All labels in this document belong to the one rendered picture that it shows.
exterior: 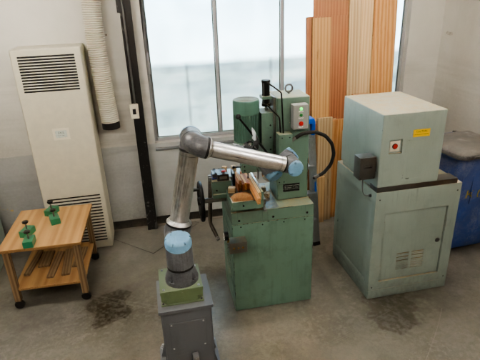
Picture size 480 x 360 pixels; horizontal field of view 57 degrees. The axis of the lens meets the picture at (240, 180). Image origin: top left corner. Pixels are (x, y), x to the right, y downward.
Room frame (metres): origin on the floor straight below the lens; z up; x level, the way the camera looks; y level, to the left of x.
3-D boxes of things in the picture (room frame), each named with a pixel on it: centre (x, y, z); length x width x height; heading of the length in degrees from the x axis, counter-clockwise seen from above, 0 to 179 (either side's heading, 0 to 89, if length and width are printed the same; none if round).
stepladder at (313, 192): (3.58, -0.56, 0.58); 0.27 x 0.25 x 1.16; 14
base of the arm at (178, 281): (2.14, 0.35, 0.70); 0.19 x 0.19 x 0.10
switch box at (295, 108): (2.79, -0.40, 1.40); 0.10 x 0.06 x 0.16; 100
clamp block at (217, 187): (2.87, 0.14, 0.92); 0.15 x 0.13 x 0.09; 10
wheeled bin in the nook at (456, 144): (3.50, -1.86, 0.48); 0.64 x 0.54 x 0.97; 14
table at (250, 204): (2.89, 0.05, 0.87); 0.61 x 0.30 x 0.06; 10
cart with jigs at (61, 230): (3.07, 1.50, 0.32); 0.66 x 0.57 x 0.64; 9
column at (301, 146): (2.93, -0.34, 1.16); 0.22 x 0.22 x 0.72; 10
